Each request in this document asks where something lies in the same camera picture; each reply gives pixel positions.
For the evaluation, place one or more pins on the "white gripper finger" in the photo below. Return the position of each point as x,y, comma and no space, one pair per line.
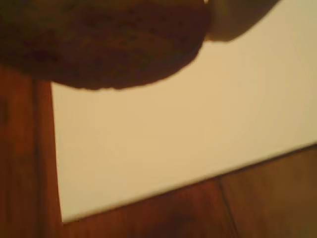
227,22

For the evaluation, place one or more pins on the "round mini chocolate chip cookie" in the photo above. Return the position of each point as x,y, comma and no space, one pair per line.
99,42

